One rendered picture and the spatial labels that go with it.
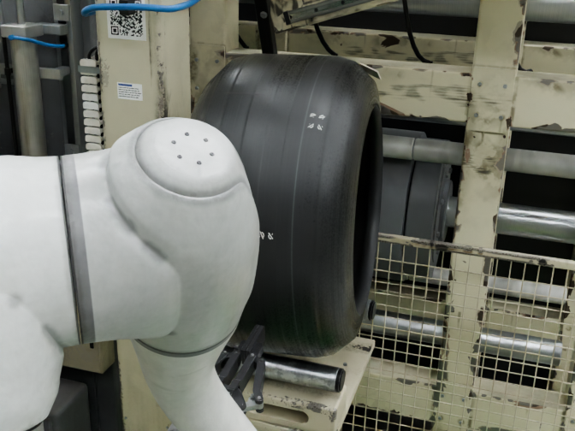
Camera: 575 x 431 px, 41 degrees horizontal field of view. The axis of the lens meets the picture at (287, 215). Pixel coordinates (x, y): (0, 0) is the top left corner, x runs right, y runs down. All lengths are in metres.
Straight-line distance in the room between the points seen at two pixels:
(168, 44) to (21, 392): 0.98
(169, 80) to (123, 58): 0.09
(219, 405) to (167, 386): 0.08
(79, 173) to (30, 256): 0.06
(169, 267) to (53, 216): 0.08
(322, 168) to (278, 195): 0.08
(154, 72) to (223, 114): 0.20
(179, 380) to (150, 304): 0.17
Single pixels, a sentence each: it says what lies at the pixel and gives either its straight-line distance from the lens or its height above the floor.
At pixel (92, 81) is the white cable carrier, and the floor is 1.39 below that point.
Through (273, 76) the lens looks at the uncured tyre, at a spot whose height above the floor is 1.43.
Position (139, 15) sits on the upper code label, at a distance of 1.39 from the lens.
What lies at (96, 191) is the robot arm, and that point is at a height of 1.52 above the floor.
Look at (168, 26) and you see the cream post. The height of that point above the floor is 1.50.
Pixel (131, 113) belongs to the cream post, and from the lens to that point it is 1.44.
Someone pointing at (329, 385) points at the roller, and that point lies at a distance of 1.41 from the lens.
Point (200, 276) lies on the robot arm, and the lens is 0.51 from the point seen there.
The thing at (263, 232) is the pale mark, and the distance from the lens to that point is 1.19.
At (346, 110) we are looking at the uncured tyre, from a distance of 1.25.
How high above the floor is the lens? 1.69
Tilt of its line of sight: 22 degrees down
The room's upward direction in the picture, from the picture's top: 2 degrees clockwise
